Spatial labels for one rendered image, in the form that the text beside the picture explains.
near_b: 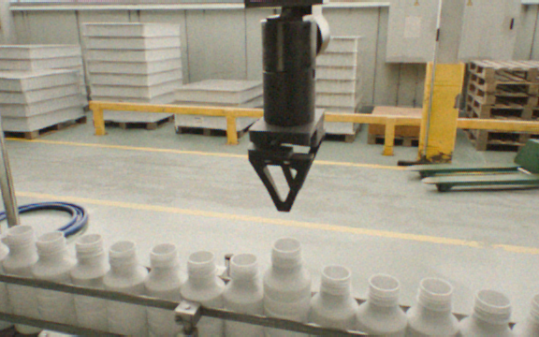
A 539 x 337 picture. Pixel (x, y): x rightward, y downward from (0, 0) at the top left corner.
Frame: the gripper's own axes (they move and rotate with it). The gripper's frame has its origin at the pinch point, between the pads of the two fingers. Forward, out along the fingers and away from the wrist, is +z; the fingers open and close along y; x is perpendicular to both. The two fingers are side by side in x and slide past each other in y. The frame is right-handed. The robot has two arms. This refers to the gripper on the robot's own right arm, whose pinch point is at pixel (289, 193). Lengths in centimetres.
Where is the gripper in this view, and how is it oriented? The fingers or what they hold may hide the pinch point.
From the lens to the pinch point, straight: 52.2
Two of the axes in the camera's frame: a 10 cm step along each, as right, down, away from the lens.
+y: 2.6, -3.5, 9.0
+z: 0.2, 9.3, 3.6
